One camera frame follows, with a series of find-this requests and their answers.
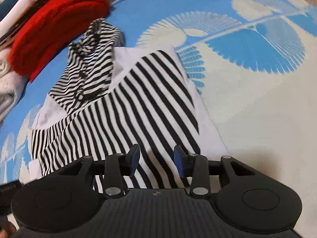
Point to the white pillow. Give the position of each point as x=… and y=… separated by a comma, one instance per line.
x=22, y=6

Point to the black white striped shirt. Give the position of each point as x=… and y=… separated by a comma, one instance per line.
x=148, y=99

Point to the navy patterned folded blanket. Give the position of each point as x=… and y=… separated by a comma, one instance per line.
x=27, y=13

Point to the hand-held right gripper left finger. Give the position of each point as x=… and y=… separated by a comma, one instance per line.
x=135, y=157

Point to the red folded blanket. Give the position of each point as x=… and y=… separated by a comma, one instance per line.
x=57, y=24

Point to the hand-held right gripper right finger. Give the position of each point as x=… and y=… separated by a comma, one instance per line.
x=178, y=158

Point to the cream folded blanket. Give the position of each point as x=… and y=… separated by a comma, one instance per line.
x=5, y=64

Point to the blue white patterned bed sheet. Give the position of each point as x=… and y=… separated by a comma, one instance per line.
x=247, y=104

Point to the white fleece folded blanket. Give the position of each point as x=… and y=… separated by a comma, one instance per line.
x=10, y=96

